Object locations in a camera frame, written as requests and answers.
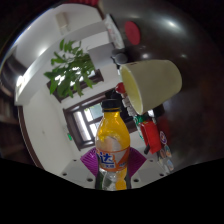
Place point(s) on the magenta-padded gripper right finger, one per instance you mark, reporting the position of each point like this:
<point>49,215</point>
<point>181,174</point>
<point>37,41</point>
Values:
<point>146,173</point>

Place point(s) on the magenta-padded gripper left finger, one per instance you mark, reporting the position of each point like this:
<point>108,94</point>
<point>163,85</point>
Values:
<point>80,173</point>

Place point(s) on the orange soda plastic bottle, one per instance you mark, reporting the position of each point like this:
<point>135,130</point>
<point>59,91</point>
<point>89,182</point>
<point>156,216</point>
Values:
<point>112,133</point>

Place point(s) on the round printed sticker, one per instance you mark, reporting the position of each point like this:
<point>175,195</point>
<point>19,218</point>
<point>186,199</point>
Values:
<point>167,151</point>
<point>163,137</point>
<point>169,165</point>

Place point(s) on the red plastic basket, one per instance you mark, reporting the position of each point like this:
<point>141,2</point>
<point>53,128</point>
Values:
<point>150,136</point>

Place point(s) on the green exit sign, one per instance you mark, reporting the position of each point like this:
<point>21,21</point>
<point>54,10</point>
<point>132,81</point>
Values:
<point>69,136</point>

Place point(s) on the dark wooden double door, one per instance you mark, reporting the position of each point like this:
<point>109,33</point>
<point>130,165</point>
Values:
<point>81,125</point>

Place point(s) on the green white pack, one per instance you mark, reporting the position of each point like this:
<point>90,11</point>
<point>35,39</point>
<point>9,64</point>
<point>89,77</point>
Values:
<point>140,119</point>

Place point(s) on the small red round object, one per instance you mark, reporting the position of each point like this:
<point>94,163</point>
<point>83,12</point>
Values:
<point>120,88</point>

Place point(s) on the pale yellow cup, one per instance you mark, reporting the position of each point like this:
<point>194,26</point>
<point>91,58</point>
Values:
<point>156,83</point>

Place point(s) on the dark framed window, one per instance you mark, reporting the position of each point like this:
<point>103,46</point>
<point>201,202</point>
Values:
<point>96,76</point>

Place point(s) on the potted plant in white pot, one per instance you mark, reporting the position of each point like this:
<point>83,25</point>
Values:
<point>68,71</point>

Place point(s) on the small grey round object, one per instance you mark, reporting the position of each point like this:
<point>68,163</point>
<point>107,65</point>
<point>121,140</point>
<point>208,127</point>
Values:
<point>120,58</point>

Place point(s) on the flat round red coaster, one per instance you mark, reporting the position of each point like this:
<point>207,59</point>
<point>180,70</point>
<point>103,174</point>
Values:
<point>132,33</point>

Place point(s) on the printed paper brochure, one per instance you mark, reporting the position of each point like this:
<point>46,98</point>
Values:
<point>114,31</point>

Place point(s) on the white wall heater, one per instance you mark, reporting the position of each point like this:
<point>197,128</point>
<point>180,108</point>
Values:
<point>62,22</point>

